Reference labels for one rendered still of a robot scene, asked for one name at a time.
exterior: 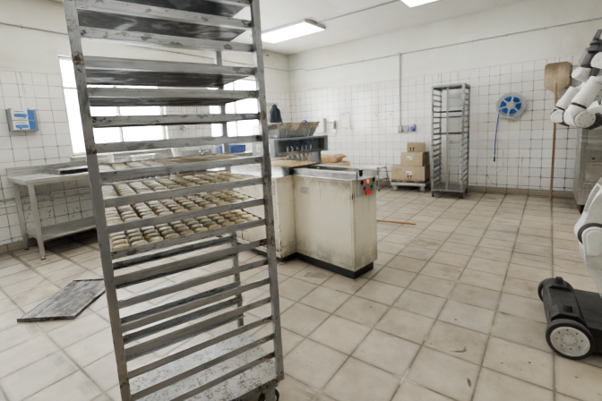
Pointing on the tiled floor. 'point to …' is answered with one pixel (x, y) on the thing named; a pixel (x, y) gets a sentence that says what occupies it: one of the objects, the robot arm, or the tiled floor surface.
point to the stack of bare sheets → (67, 302)
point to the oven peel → (554, 80)
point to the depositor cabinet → (279, 183)
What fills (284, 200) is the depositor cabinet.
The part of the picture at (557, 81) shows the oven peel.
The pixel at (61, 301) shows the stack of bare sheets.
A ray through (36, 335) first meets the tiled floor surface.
